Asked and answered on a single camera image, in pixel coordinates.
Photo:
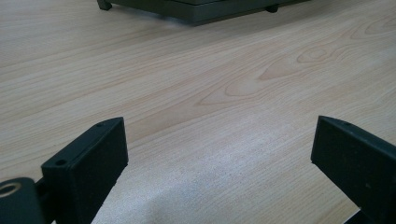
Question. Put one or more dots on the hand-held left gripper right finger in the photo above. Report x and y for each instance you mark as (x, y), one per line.
(358, 161)

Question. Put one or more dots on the black corner shelf rack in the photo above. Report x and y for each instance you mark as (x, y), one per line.
(202, 14)

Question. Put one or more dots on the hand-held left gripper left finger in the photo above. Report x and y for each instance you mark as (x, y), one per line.
(90, 161)

